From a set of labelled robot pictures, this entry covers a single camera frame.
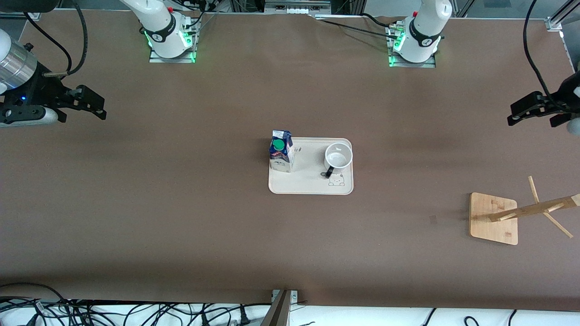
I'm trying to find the blue milk carton green cap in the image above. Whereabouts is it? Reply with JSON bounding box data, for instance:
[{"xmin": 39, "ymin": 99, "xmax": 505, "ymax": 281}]
[{"xmin": 269, "ymin": 130, "xmax": 294, "ymax": 173}]

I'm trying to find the white mug black handle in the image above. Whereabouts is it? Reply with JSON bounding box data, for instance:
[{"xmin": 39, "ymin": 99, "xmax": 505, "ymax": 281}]
[{"xmin": 321, "ymin": 143, "xmax": 353, "ymax": 179}]

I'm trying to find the wooden cup rack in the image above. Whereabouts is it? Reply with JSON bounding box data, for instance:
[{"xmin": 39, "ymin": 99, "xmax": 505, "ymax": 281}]
[{"xmin": 469, "ymin": 176, "xmax": 580, "ymax": 246}]

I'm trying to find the cream rabbit print tray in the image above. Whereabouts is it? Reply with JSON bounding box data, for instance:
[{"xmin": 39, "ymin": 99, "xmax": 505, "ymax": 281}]
[{"xmin": 268, "ymin": 138, "xmax": 354, "ymax": 195}]

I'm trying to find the grey power strip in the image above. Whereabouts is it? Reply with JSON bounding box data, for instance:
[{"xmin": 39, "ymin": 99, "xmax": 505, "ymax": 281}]
[{"xmin": 264, "ymin": 0, "xmax": 332, "ymax": 15}]

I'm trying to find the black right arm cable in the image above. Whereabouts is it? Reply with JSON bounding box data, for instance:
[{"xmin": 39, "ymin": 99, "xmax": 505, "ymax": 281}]
[
  {"xmin": 66, "ymin": 0, "xmax": 88, "ymax": 77},
  {"xmin": 23, "ymin": 11, "xmax": 73, "ymax": 75}
]

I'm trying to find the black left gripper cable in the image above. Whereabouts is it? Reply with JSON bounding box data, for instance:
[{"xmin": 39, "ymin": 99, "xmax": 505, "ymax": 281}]
[{"xmin": 523, "ymin": 0, "xmax": 554, "ymax": 98}]

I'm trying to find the aluminium frame profile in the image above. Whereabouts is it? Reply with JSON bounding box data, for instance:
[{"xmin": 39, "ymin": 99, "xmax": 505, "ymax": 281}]
[{"xmin": 546, "ymin": 0, "xmax": 580, "ymax": 73}]

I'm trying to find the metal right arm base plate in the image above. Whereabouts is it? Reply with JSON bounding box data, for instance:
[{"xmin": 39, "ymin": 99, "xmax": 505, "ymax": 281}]
[{"xmin": 149, "ymin": 49, "xmax": 197, "ymax": 63}]

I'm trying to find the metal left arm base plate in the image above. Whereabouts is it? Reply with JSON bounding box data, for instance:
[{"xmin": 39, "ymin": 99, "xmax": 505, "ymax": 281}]
[{"xmin": 388, "ymin": 53, "xmax": 437, "ymax": 68}]

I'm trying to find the black cable at arm base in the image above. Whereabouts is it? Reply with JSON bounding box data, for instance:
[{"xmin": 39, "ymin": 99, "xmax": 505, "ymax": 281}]
[{"xmin": 181, "ymin": 0, "xmax": 219, "ymax": 29}]

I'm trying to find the black cable on table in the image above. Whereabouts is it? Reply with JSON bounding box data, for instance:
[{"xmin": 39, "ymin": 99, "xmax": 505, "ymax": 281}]
[
  {"xmin": 313, "ymin": 16, "xmax": 401, "ymax": 40},
  {"xmin": 360, "ymin": 13, "xmax": 406, "ymax": 30}
]

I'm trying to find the black cable along table edge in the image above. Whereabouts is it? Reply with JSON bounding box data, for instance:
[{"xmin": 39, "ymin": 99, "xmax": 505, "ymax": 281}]
[{"xmin": 0, "ymin": 283, "xmax": 68, "ymax": 304}]

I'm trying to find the tangle of black cables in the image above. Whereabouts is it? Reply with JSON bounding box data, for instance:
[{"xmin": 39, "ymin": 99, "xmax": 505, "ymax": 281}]
[{"xmin": 0, "ymin": 297, "xmax": 272, "ymax": 326}]

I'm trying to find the aluminium camera bracket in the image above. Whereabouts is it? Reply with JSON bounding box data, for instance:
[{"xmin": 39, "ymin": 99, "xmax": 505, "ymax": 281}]
[{"xmin": 261, "ymin": 289, "xmax": 300, "ymax": 326}]

